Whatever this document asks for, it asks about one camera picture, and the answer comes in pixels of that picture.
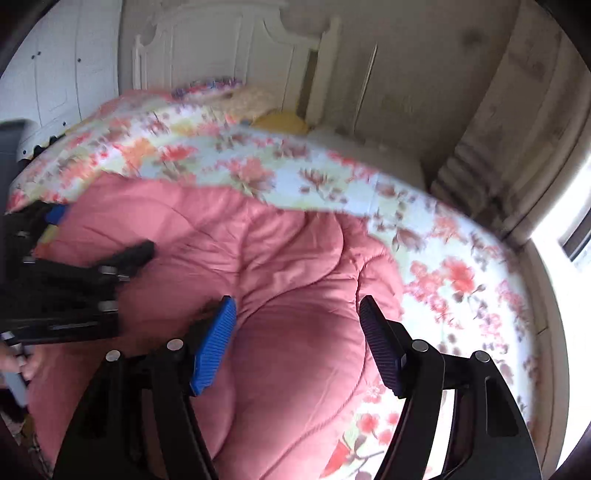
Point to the pink quilt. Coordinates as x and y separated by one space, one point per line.
286 295

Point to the white wardrobe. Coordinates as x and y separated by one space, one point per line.
60 64

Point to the beige curtain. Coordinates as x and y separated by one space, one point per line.
521 115

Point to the yellow pillow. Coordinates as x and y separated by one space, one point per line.
279 122

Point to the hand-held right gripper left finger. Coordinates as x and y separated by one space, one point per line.
214 344

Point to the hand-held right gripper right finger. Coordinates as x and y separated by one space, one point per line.
378 346

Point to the window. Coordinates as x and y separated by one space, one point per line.
568 230

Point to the person's left hand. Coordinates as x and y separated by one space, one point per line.
18 362

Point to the floral bed sheet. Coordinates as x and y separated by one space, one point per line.
277 157

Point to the purple patterned pillow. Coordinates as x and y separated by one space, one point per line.
205 85

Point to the white headboard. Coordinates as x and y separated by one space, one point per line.
217 41

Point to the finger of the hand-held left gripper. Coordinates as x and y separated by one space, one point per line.
54 216
131 258

